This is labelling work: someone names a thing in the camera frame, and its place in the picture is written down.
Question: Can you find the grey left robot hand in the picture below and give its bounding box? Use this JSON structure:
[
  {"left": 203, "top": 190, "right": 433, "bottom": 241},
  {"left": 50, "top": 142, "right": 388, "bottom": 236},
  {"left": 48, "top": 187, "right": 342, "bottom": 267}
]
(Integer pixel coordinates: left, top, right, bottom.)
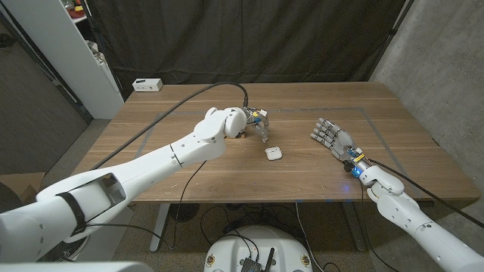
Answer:
[{"left": 241, "top": 107, "right": 271, "bottom": 144}]

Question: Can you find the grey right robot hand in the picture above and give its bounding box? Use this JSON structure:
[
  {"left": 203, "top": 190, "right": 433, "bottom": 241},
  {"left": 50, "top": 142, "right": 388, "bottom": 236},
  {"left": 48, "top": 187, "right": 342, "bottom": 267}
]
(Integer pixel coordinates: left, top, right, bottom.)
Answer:
[{"left": 310, "top": 117, "right": 370, "bottom": 178}]

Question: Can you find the white AirPods case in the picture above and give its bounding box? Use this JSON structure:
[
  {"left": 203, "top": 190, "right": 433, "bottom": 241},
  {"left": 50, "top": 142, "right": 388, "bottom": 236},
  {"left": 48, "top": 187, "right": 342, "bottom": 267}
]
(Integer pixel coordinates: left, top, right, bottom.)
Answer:
[{"left": 264, "top": 146, "right": 283, "bottom": 162}]

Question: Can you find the small wooden box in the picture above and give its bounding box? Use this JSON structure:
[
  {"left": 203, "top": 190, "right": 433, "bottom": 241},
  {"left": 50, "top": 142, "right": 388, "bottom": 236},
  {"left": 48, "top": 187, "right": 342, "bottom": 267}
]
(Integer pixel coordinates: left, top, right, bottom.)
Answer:
[{"left": 225, "top": 128, "right": 247, "bottom": 140}]

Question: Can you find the brown cardboard floor box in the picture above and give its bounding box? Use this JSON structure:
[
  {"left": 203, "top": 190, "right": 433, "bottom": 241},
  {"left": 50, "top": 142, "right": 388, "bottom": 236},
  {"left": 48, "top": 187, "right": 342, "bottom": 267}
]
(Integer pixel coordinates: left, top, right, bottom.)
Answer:
[{"left": 0, "top": 172, "right": 45, "bottom": 203}]

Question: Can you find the black curtain backdrop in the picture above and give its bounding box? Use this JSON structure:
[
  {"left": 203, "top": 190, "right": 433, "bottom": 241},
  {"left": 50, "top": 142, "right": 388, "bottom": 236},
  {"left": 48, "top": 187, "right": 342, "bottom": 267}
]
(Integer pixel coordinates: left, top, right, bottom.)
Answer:
[{"left": 85, "top": 0, "right": 408, "bottom": 100}]

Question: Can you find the grey table leg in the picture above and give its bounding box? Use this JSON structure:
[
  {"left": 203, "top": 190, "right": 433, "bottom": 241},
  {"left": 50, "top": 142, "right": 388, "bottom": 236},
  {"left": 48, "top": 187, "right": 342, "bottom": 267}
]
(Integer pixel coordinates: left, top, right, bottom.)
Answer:
[{"left": 342, "top": 201, "right": 367, "bottom": 252}]

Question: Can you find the round black floor grille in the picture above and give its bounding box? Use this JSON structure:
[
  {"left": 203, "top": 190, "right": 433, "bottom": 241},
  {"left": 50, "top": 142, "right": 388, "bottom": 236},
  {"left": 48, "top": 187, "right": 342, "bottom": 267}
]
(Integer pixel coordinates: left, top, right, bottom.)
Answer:
[{"left": 169, "top": 203, "right": 200, "bottom": 223}]

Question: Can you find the white power strip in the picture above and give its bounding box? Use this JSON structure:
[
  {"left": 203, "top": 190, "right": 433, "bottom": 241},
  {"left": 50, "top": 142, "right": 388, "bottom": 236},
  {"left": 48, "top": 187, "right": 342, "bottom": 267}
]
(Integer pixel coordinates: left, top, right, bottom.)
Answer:
[{"left": 132, "top": 78, "right": 164, "bottom": 93}]

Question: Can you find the black backdrop stand pole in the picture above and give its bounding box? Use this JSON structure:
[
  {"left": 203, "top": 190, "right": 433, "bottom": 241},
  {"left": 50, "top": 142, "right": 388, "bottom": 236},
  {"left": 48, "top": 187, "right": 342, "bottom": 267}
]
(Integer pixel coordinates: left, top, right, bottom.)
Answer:
[{"left": 367, "top": 0, "right": 415, "bottom": 82}]

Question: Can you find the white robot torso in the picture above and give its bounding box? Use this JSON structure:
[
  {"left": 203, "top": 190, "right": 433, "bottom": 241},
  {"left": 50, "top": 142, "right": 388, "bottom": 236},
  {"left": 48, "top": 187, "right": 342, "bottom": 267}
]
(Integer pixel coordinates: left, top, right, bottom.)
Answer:
[{"left": 203, "top": 225, "right": 314, "bottom": 272}]

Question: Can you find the black torso antenna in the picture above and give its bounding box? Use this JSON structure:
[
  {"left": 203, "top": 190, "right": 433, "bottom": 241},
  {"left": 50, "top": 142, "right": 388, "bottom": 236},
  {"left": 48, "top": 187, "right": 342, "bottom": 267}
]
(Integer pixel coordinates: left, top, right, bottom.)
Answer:
[{"left": 264, "top": 247, "right": 276, "bottom": 272}]

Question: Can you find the white table leg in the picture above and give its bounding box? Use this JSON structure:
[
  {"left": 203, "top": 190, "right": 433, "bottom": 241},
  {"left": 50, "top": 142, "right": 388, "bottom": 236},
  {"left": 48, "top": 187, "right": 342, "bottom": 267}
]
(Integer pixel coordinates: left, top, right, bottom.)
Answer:
[{"left": 149, "top": 203, "right": 171, "bottom": 253}]

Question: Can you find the white shelf cabinet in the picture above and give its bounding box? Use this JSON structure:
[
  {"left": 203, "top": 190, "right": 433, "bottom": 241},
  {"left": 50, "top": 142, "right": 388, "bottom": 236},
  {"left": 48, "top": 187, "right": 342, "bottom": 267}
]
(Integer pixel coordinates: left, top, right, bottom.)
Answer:
[{"left": 0, "top": 0, "right": 125, "bottom": 120}]

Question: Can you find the black sneaker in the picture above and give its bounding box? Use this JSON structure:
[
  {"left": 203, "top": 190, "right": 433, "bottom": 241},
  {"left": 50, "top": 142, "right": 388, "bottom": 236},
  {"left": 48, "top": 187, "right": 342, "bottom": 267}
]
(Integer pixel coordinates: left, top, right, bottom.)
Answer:
[{"left": 39, "top": 236, "right": 88, "bottom": 262}]

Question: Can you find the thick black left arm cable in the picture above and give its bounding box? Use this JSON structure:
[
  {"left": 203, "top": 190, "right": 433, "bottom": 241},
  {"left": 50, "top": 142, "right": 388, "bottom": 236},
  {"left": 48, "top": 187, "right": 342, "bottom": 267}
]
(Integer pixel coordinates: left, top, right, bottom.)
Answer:
[{"left": 90, "top": 81, "right": 250, "bottom": 171}]

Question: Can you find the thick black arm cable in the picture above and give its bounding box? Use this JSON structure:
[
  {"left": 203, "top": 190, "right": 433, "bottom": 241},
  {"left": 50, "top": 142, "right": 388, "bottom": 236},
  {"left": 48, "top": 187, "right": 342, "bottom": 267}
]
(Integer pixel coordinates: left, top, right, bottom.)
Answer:
[
  {"left": 368, "top": 158, "right": 484, "bottom": 229},
  {"left": 90, "top": 81, "right": 250, "bottom": 171}
]

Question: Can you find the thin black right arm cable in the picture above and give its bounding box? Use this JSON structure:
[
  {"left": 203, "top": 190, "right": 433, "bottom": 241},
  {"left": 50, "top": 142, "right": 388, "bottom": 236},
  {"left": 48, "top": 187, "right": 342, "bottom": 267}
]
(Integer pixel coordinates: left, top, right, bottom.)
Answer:
[{"left": 358, "top": 179, "right": 400, "bottom": 272}]

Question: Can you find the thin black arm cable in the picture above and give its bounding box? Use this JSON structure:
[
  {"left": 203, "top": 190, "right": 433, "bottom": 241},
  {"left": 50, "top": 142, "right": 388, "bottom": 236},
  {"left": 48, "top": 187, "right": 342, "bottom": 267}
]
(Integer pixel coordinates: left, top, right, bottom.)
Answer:
[
  {"left": 85, "top": 160, "right": 207, "bottom": 249},
  {"left": 358, "top": 179, "right": 400, "bottom": 272}
]

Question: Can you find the black floor cable tangle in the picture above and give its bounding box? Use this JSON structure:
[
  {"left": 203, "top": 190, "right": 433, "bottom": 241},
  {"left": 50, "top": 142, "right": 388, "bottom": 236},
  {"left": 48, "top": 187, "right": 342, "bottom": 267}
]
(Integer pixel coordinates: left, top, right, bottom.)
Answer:
[{"left": 199, "top": 202, "right": 303, "bottom": 246}]

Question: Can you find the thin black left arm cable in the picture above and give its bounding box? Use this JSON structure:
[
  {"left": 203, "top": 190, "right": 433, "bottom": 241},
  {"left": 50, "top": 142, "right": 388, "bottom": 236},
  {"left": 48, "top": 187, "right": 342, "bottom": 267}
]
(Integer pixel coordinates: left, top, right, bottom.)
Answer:
[{"left": 85, "top": 160, "right": 207, "bottom": 249}]

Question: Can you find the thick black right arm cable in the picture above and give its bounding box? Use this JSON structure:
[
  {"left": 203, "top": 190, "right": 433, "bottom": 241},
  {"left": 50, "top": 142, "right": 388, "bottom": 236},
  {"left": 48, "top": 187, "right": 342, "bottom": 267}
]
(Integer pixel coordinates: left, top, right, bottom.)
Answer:
[{"left": 368, "top": 158, "right": 484, "bottom": 229}]

